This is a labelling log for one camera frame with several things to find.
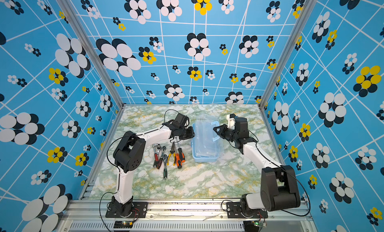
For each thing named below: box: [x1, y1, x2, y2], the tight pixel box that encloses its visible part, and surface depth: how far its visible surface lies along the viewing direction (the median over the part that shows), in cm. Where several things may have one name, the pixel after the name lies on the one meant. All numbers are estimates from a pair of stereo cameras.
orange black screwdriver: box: [175, 148, 186, 169], surface depth 91 cm
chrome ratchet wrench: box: [160, 146, 168, 180], surface depth 90 cm
